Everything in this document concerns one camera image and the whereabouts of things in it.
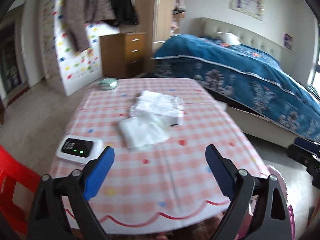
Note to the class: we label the pink checkered tablecloth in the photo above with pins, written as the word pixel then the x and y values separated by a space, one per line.
pixel 169 185

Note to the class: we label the round mint green tin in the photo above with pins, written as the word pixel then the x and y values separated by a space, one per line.
pixel 109 83

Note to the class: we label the blue floral bedspread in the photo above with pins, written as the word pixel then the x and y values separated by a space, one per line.
pixel 219 67

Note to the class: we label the red plastic stool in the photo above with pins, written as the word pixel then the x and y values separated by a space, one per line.
pixel 13 172

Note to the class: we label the beige upholstered bed frame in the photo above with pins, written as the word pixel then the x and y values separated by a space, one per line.
pixel 250 120

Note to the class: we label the wooden wardrobe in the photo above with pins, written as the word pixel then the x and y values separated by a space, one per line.
pixel 154 20

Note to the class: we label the wooden drawer cabinet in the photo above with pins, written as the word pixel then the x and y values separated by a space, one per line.
pixel 122 55

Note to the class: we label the white pillow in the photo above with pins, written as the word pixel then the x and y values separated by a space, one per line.
pixel 229 38

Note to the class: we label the framed wall picture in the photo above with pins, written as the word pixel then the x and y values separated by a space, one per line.
pixel 253 8

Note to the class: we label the brown quilted jacket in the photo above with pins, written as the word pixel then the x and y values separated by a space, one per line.
pixel 79 12

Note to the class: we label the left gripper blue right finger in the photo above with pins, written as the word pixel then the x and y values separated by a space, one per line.
pixel 223 171

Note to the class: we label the white device with black screen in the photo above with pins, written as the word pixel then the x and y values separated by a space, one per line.
pixel 79 149

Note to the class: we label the small wall poster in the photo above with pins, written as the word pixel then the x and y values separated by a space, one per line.
pixel 287 42

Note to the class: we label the black jacket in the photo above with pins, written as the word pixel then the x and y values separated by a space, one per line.
pixel 123 13

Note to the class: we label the pink hanging garment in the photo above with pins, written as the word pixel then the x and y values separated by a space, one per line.
pixel 178 5

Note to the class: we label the white folded cloth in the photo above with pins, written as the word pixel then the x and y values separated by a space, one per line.
pixel 150 118

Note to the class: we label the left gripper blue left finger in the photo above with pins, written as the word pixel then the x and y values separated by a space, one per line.
pixel 95 172

